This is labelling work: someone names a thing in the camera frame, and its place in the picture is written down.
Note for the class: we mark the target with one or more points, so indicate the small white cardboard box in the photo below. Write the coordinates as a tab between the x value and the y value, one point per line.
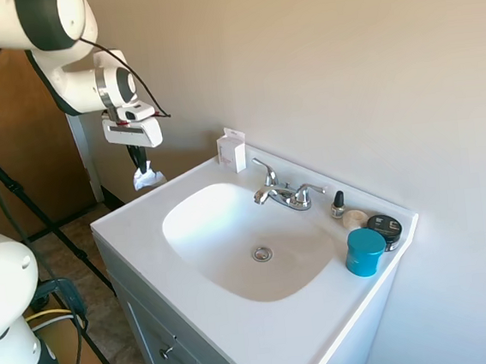
231	153

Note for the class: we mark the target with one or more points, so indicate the grey vanity cabinet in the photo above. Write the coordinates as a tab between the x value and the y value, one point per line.
139	312

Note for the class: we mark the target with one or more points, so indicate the black cosmetic jar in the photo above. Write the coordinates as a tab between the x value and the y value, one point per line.
387	228

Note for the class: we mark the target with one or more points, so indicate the dark teal clamp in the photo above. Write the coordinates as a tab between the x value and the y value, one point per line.
70	293

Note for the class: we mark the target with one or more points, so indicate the teal plastic jar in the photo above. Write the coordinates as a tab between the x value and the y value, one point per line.
364	252

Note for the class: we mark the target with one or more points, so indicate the chrome sink faucet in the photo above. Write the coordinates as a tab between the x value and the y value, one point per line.
279	191

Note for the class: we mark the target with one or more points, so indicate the silver cabinet knob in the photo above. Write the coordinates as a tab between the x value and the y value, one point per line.
168	351

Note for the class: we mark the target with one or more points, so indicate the white sink vanity top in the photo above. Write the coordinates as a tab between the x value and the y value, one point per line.
220	304

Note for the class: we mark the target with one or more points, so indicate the white tissue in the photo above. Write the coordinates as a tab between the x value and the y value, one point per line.
148	179

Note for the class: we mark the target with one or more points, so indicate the black stand strut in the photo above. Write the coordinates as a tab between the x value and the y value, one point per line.
58	234

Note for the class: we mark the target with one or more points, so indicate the cream round soap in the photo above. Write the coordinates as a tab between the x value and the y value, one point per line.
354	219

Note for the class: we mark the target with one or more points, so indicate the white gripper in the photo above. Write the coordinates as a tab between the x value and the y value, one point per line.
133	134

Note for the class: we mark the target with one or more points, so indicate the chrome sink drain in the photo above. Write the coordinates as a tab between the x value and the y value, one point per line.
262	253

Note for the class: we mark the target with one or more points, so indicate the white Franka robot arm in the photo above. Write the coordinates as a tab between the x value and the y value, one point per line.
79	90

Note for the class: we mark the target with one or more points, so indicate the small nail polish bottle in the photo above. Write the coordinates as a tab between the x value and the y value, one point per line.
338	209

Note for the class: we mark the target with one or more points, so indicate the grey door frame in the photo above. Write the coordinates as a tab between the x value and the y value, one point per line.
85	158

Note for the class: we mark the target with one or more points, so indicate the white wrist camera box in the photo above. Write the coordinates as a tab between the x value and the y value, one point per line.
135	112

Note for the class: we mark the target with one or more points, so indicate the brown wooden door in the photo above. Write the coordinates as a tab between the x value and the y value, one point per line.
18	126

